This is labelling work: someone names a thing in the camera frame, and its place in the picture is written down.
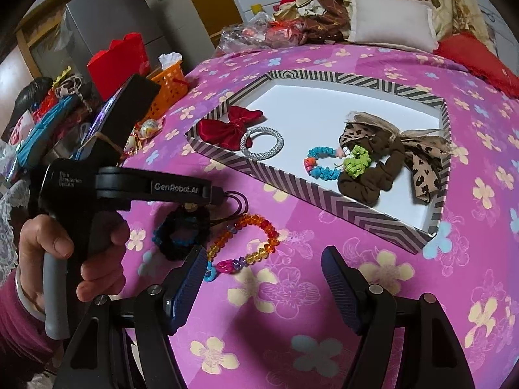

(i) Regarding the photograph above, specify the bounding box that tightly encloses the black blue scrunchie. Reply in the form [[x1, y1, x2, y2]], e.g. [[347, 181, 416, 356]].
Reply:
[[152, 205, 210, 262]]

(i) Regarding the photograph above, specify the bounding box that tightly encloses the amber crystal bead bracelet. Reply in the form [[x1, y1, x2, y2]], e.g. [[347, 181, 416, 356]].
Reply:
[[202, 213, 282, 284]]

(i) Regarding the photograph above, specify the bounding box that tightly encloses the black elastic with wooden charm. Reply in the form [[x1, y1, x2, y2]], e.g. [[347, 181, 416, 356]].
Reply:
[[209, 191, 250, 227]]

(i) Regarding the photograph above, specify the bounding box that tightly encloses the red velvet bow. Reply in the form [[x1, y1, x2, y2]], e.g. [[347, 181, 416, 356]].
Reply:
[[196, 106, 263, 151]]

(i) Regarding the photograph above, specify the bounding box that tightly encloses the silver braided hair ring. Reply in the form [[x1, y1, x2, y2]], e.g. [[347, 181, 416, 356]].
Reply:
[[239, 125, 286, 162]]

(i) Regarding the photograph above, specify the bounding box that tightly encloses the colourful flower bead bracelet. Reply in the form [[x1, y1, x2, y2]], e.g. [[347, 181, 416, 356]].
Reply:
[[302, 144, 373, 182]]

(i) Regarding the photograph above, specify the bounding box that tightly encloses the leopard print brown bow scrunchie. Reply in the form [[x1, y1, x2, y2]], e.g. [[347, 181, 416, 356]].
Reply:
[[338, 112, 451, 207]]

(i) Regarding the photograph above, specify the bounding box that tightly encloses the magenta sleeve forearm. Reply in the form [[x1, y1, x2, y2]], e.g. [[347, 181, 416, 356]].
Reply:
[[0, 273, 61, 377]]

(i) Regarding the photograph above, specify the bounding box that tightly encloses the person's left hand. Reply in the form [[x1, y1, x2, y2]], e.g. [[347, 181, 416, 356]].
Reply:
[[18, 211, 132, 313]]

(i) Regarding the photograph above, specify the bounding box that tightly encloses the blue turquoise bag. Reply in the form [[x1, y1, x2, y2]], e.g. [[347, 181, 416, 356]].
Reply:
[[17, 96, 80, 171]]

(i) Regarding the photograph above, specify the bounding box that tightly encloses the foil wrapped egg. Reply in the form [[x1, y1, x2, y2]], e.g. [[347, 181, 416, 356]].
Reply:
[[124, 133, 141, 156], [137, 119, 163, 141]]

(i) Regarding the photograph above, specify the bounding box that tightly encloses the phone mounted on gripper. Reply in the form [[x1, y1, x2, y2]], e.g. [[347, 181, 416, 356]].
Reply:
[[74, 75, 160, 166]]

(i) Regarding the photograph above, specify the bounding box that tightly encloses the red gift bag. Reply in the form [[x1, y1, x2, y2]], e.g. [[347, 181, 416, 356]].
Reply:
[[87, 32, 151, 101]]

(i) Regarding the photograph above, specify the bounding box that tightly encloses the orange plastic basket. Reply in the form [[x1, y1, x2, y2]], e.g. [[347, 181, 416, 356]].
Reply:
[[142, 62, 189, 121]]

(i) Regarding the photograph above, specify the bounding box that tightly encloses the white tissue in basket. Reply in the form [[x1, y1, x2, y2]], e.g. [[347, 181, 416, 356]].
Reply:
[[158, 52, 183, 70]]

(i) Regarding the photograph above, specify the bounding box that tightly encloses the grey refrigerator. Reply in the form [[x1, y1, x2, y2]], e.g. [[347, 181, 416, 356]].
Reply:
[[60, 0, 216, 90]]

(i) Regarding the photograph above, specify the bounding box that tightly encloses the striped shallow cardboard tray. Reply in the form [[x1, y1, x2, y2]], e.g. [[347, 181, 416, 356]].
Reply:
[[186, 69, 450, 254]]

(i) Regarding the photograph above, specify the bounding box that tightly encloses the clear plastic bag of items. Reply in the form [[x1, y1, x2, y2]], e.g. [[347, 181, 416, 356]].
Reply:
[[214, 11, 306, 57]]

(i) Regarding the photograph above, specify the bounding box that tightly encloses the santa plush toy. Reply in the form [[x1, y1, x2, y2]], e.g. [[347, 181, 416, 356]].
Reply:
[[273, 0, 299, 20]]

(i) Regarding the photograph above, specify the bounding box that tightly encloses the red cushion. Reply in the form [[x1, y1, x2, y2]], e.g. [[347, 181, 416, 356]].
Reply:
[[434, 32, 519, 99]]

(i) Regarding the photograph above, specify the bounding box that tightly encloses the brown patterned cloth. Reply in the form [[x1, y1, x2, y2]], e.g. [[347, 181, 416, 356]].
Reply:
[[296, 0, 350, 43]]

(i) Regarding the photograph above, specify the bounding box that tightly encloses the white grey pillow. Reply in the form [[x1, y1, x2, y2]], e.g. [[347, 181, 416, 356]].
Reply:
[[348, 0, 438, 53]]

